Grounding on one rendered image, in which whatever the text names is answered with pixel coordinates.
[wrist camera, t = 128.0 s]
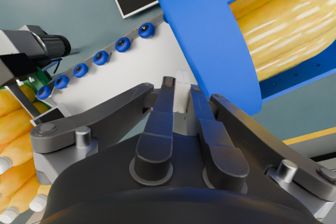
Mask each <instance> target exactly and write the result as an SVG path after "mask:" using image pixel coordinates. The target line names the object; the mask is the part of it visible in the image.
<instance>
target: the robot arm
mask: <svg viewBox="0 0 336 224"><path fill-rule="evenodd" d="M152 108H153V110H151V109H152ZM149 112H150V114H149V117H148V120H147V122H146V125H145V128H144V130H143V132H142V133H139V134H137V135H135V136H132V137H130V138H128V139H126V140H124V141H121V142H119V141H120V140H121V139H122V138H123V137H124V136H125V135H126V134H128V133H129V132H130V131H131V130H132V129H133V128H134V127H135V126H136V125H137V124H138V123H139V122H140V121H141V120H142V119H143V118H144V117H145V116H146V115H147V114H148V113H149ZM173 112H179V113H183V114H184V113H185V116H184V120H186V134H187V135H182V134H179V133H176V132H173V121H174V114H173ZM29 133H30V139H31V145H32V152H33V159H34V165H35V170H36V176H37V181H38V183H40V184H41V185H45V186H48V185H51V187H50V190H49V192H48V196H47V202H46V208H45V211H44V214H43V217H42V219H41V221H40V223H39V224H324V223H322V220H323V219H324V217H325V216H326V215H327V213H328V212H329V210H330V209H331V208H332V206H333V205H334V203H335V202H336V174H335V173H334V172H332V171H331V170H329V169H327V168H325V167H324V166H322V165H320V164H318V163H317V162H315V161H313V160H311V159H310V158H308V157H306V156H304V155H303V154H301V153H299V152H297V151H296V150H294V149H292V148H291V147H289V146H288V145H286V144H285V143H284V142H282V141H281V140H280V139H279V138H277V137H276V136H275V135H273V134H272V133H271V132H270V131H268V130H267V129H266V128H264V127H263V126H262V125H261V124H259V123H258V122H257V121H255V120H254V119H253V118H251V117H250V116H249V115H248V114H246V113H245V112H244V111H242V110H241V109H240V108H239V107H237V106H236V105H235V104H233V103H232V102H231V101H229V100H228V99H227V98H226V97H224V96H223V95H221V94H219V93H213V94H211V96H210V97H208V96H205V94H204V92H203V91H202V90H201V89H199V87H198V86H197V85H195V84H190V79H189V75H188V72H187V70H181V69H176V72H175V77H172V76H163V78H162V85H161V88H154V85H153V84H151V83H149V82H143V83H140V84H138V85H136V86H134V87H132V88H130V89H128V90H126V91H124V92H122V93H120V94H118V95H116V96H114V97H112V98H110V99H108V100H106V101H104V102H102V103H100V104H98V105H96V106H94V107H92V108H90V109H88V110H86V111H84V112H82V113H79V114H75V115H71V116H68V117H64V118H60V119H57V120H53V121H49V122H45V123H42V124H39V125H37V126H35V127H33V128H32V129H31V130H30V132H29ZM118 142H119V143H118Z"/></svg>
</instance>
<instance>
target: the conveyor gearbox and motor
mask: <svg viewBox="0 0 336 224"><path fill-rule="evenodd" d="M70 52H71V45H70V42H69V41H68V40H67V39H66V38H65V37H64V36H62V35H54V34H47V33H46V32H45V31H43V30H42V29H41V28H40V27H39V26H38V25H24V26H23V27H21V28H20V29H19V30H12V29H0V55H8V54H10V53H13V54H17V53H25V54H26V55H27V56H28V57H29V59H31V58H37V57H44V56H49V58H50V59H51V60H53V59H61V58H62V57H66V56H68V55H69V54H70ZM59 64H60V60H59V61H58V64H57V66H56V69H55V70H54V72H53V74H55V73H56V71H57V69H58V67H59Z"/></svg>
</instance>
